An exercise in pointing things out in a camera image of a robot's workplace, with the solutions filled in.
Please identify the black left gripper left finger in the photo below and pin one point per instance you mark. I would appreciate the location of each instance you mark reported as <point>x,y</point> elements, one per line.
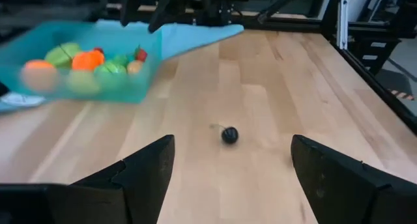
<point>137,188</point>

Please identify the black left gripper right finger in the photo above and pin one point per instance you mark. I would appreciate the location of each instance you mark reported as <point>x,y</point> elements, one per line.
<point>352,191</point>

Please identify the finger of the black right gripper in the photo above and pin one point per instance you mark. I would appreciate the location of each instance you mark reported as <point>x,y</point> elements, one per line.
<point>130,6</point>
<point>164,9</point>

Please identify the small leafy toy strawberry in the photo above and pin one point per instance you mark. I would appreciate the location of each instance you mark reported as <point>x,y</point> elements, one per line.
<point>141,55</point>

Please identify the green toy pea pod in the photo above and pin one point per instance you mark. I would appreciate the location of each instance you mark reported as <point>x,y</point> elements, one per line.
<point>122,58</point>

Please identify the pink toy peach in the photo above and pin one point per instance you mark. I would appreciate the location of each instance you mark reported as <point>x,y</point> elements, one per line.
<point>134,67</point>

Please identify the green toy bell pepper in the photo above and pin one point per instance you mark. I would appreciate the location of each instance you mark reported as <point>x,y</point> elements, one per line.
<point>110,67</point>

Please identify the orange toy fruit with seam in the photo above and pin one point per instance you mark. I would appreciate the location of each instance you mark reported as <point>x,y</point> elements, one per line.
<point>86,61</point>

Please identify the green toy leafy vegetable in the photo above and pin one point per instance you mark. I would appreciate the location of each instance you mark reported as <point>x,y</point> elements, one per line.
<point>60,54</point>

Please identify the yellow toy lemon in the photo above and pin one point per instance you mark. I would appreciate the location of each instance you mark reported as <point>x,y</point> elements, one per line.
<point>81,82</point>

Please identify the orange toy citrus fruit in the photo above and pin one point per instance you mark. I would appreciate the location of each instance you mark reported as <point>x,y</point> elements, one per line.
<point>39,72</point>

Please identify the teal translucent tupperware container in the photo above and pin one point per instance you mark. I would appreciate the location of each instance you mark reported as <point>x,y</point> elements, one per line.
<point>143,90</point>

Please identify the light blue cloth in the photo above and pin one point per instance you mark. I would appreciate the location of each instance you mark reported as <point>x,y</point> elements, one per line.
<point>195,38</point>

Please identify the grey storage rack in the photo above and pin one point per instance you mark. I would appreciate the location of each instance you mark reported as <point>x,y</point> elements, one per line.
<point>374,51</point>

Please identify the white cloth label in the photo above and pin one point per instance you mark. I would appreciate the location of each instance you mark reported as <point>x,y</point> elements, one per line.
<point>23,99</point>

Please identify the silver aluminium bracket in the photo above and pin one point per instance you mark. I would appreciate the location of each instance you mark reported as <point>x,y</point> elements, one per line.
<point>342,22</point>

